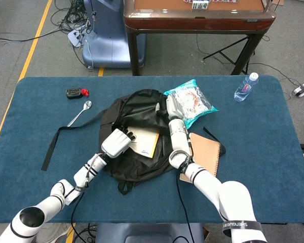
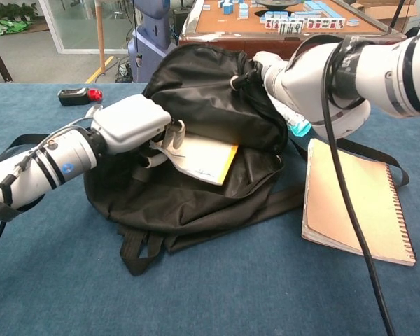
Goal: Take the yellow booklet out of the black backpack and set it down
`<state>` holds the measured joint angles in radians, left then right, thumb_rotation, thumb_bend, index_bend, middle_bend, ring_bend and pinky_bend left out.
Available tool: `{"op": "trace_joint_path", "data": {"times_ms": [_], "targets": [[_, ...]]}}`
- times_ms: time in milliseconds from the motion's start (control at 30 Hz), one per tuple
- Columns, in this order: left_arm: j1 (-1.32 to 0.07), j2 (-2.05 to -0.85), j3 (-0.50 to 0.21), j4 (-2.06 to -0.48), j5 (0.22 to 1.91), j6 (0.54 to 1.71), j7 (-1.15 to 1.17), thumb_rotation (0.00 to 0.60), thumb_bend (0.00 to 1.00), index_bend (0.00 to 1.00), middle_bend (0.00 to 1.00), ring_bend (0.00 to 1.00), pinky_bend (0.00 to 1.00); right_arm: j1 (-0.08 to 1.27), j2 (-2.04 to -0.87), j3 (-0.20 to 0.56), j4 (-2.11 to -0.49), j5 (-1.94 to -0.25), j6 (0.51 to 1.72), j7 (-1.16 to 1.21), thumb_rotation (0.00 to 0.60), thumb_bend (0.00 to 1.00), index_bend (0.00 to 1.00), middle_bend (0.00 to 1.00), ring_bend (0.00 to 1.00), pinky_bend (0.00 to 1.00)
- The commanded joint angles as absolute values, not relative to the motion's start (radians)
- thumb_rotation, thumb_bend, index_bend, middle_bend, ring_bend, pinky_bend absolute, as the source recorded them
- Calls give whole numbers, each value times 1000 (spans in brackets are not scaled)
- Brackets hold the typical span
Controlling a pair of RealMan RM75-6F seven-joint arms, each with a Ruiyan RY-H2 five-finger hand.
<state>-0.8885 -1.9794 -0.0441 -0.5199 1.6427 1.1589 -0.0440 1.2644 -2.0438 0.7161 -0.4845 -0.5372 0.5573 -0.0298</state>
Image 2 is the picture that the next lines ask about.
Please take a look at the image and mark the blue table cloth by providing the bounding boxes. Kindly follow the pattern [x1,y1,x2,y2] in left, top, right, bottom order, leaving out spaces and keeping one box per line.
[0,82,420,336]

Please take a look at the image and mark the wooden pole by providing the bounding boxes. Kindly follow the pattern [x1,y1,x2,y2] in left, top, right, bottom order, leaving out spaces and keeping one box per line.
[94,0,108,75]

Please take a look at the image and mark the brown mahjong table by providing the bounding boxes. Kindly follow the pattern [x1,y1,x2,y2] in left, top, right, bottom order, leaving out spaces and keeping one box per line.
[178,0,408,62]

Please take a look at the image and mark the black floor cable bundle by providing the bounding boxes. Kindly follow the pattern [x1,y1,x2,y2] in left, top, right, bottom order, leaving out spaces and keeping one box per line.
[114,55,132,83]

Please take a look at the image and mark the black and red device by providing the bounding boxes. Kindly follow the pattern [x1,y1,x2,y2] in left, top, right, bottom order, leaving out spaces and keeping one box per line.
[57,87,91,107]

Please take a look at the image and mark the blue grey machine base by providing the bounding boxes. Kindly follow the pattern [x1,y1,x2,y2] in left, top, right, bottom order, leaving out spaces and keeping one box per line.
[127,0,181,83]

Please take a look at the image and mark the green plants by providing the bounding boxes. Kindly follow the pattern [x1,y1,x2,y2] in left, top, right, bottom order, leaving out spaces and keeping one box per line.
[0,2,39,36]

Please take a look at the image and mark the teal clear snack bag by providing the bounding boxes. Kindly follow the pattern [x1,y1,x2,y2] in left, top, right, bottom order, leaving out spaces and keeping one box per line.
[276,101,312,138]

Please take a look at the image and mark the black fabric backpack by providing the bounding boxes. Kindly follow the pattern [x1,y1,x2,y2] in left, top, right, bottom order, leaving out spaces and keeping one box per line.
[5,43,410,277]

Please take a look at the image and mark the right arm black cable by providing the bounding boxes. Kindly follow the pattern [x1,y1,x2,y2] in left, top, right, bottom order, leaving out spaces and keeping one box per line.
[321,34,396,336]

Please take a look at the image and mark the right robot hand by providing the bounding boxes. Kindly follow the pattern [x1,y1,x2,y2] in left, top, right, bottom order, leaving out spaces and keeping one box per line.
[253,40,370,141]

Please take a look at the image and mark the kraft spiral notebook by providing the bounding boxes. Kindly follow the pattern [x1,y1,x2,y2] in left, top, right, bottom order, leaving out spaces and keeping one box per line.
[301,138,417,267]

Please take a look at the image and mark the metal spoon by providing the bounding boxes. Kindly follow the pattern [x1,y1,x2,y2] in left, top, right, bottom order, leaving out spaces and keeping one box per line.
[68,104,104,127]

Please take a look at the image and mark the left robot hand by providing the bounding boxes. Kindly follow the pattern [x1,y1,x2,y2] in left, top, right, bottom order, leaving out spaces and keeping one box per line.
[90,94,186,169]

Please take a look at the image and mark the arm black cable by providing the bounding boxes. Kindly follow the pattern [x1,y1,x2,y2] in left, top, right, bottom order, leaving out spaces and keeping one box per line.
[321,34,396,336]
[0,153,32,262]

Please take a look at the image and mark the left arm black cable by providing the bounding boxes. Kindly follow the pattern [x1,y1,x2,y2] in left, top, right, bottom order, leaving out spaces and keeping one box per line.
[0,153,32,262]

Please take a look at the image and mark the upright mahjong tile set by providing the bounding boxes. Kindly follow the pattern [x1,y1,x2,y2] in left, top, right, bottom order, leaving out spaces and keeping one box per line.
[278,20,302,35]

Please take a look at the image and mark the white book with yellow spine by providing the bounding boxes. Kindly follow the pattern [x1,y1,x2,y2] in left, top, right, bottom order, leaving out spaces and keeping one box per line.
[150,132,239,186]

